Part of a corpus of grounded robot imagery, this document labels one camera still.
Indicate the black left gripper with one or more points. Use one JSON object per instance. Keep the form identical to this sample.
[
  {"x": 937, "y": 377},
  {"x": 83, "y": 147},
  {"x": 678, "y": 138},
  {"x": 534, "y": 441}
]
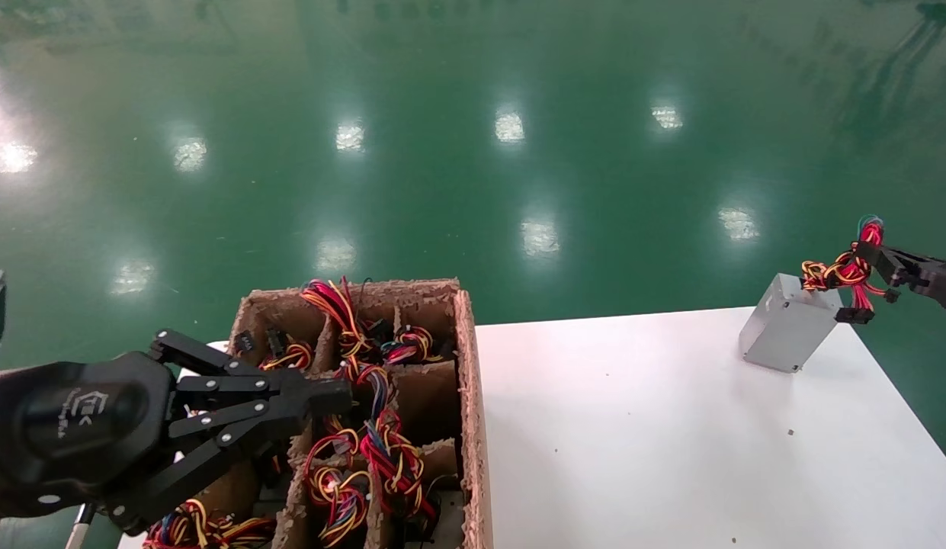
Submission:
[{"x": 76, "y": 427}]

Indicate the brown cardboard divider box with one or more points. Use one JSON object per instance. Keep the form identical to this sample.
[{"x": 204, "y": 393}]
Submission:
[{"x": 476, "y": 427}]

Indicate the grey metal power supply unit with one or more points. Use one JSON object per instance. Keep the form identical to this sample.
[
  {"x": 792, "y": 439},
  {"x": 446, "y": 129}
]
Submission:
[{"x": 450, "y": 526}]

